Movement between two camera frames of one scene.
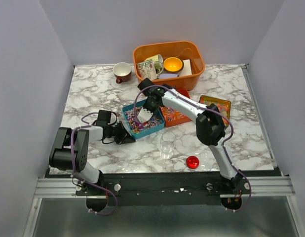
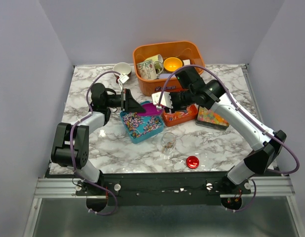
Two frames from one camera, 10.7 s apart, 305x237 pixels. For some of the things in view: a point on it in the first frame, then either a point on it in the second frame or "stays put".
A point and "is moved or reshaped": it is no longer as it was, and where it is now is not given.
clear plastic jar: [167, 141] stays put
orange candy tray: [172, 117] stays put
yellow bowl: [173, 64] stays put
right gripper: [144, 106] → [171, 95]
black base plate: [160, 189] stays put
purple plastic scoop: [140, 127] is moved or reshaped
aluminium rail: [257, 186] stays put
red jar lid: [192, 162] stays put
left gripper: [125, 136] → [129, 103]
